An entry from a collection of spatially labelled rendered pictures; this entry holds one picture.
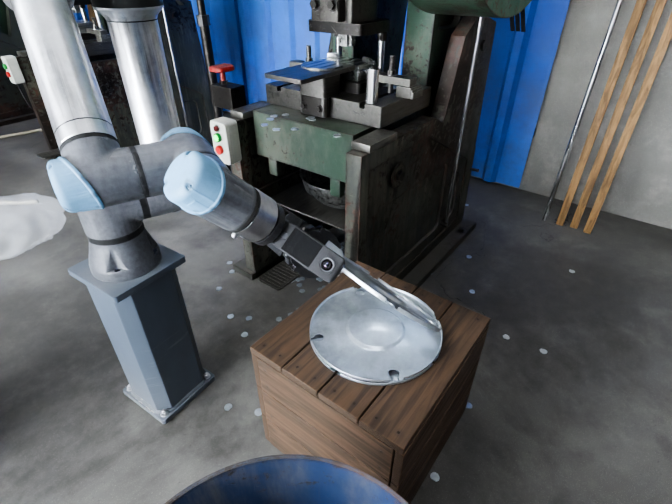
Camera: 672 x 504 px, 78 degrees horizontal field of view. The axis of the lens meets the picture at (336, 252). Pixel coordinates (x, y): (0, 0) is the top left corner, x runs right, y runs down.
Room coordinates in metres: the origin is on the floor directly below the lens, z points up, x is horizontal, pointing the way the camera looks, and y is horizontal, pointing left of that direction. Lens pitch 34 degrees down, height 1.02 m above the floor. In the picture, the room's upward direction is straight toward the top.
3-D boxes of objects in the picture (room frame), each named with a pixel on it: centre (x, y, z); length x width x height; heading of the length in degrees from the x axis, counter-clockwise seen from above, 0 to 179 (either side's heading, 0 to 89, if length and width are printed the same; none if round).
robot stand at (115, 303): (0.79, 0.49, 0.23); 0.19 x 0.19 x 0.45; 57
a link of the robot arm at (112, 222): (0.79, 0.48, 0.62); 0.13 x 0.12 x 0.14; 121
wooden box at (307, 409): (0.66, -0.09, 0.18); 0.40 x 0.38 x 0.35; 142
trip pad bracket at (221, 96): (1.41, 0.35, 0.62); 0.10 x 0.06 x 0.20; 53
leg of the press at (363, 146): (1.36, -0.33, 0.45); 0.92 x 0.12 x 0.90; 143
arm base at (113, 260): (0.79, 0.49, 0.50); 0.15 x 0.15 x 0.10
